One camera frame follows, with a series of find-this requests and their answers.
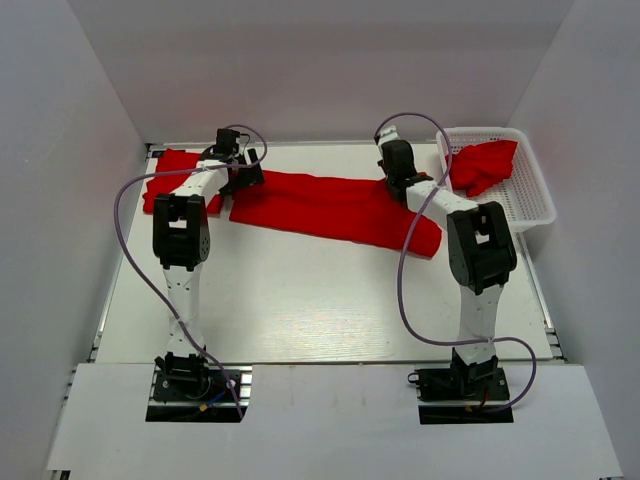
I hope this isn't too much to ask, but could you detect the red t shirt in basket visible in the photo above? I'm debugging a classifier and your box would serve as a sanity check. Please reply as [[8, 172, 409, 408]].
[[448, 140, 518, 197]]

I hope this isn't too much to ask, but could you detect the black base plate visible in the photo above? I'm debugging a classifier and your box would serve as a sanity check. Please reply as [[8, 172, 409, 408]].
[[407, 368, 514, 426], [145, 367, 252, 424]]

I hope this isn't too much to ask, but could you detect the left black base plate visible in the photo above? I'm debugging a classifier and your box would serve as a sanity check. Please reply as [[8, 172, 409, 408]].
[[145, 367, 252, 424]]

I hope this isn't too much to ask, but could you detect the folded red t shirt stack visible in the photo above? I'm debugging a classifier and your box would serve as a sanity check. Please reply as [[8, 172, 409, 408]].
[[142, 149, 224, 216]]

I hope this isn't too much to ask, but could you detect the white plastic basket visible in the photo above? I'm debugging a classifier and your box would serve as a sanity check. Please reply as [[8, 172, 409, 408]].
[[446, 127, 556, 233]]

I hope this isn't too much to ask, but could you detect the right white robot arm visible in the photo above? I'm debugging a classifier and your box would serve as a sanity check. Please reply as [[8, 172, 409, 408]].
[[374, 126, 517, 399]]

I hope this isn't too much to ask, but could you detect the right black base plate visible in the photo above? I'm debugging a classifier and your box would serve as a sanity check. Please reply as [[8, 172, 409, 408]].
[[407, 368, 514, 426]]

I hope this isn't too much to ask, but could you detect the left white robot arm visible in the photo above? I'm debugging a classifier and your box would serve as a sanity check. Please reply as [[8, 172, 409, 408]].
[[152, 125, 264, 400]]

